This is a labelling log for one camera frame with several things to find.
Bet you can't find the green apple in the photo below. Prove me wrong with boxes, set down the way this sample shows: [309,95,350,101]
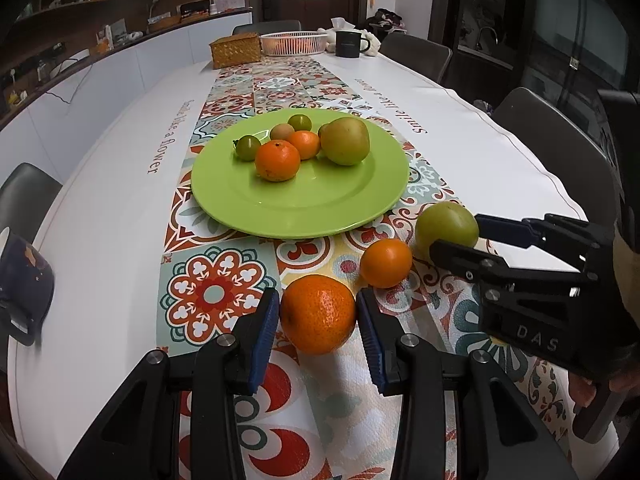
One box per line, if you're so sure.
[416,202,480,263]

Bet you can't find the orange mandarin back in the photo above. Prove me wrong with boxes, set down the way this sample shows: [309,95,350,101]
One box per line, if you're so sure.
[359,238,412,288]

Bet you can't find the yellow-green pear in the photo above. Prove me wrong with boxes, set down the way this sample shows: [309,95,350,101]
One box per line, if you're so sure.
[319,116,370,167]

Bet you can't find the small orange mandarin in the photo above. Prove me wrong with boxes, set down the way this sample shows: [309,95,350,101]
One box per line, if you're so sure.
[286,130,320,160]

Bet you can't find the small green tomato back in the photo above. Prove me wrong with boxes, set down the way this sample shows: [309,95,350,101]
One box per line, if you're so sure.
[288,114,312,131]

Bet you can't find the small green tomato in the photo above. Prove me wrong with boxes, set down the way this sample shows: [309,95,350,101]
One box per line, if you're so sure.
[234,134,262,162]
[288,114,312,131]

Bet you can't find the small green tomato front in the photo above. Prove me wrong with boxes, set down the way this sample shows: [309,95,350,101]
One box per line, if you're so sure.
[234,134,262,162]

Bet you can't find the white kitchen counter cabinet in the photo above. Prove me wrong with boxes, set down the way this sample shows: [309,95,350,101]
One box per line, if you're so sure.
[1,10,253,182]

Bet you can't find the person's right hand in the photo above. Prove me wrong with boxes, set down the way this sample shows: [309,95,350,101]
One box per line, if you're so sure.
[568,361,640,408]

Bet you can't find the grey chair right near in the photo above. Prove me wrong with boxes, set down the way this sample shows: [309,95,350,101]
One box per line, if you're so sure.
[491,87,616,228]

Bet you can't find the grey chair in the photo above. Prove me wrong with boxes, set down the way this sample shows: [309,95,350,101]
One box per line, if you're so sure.
[380,32,452,84]
[0,162,62,243]
[491,87,616,228]

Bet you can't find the patterned table runner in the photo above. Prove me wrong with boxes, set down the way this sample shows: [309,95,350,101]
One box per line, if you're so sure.
[155,54,574,480]

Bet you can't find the green plate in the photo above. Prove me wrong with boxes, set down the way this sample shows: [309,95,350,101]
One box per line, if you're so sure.
[191,108,409,240]

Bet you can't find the dark blue mug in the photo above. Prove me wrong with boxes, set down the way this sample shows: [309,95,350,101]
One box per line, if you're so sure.
[0,226,54,347]

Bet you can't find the grey chair right far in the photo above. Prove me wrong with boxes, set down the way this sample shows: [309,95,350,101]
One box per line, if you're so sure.
[380,32,452,84]

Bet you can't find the grey chair left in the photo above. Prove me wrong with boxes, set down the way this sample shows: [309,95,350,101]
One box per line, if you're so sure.
[0,162,62,243]

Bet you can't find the black mug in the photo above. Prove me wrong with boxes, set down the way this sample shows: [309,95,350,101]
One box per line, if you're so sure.
[335,30,371,58]

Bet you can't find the black bag on stool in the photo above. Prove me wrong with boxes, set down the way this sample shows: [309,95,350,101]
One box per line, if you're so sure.
[360,9,406,41]

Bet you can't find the white tissue cloth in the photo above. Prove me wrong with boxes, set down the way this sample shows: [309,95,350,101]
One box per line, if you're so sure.
[326,18,381,58]

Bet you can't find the grey chair table end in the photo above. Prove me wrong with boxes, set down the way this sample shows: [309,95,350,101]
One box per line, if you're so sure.
[232,20,302,36]

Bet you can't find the wicker basket box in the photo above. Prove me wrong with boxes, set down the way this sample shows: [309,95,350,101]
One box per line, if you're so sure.
[209,32,262,70]

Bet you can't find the white desk lamp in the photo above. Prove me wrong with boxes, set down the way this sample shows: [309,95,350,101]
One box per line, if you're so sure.
[146,0,160,24]

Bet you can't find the black cable on cabinet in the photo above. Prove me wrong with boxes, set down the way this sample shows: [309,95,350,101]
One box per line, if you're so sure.
[44,64,97,106]

